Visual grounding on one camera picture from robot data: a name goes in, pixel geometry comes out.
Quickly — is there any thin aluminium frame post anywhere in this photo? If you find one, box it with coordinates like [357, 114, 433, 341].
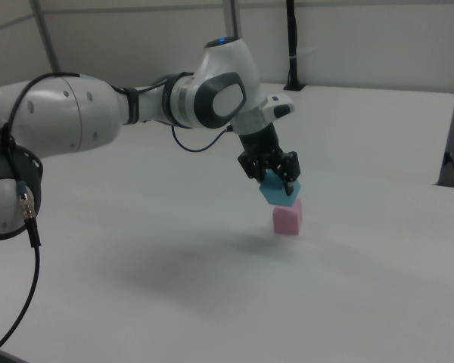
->
[29, 0, 61, 73]

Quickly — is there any black camera stand pole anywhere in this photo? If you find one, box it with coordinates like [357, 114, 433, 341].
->
[283, 0, 307, 92]

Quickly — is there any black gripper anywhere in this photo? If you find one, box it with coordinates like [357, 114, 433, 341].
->
[236, 123, 301, 197]

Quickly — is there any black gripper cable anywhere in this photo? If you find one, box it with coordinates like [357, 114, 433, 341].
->
[0, 71, 235, 356]

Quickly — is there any blue cube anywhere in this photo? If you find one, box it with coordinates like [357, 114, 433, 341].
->
[257, 169, 302, 208]

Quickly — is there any wide aluminium frame post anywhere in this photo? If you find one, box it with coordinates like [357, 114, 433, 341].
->
[222, 0, 244, 39]

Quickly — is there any pink cube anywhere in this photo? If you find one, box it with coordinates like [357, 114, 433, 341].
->
[272, 199, 303, 236]

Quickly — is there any white table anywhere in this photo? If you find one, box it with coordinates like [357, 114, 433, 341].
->
[109, 81, 454, 187]

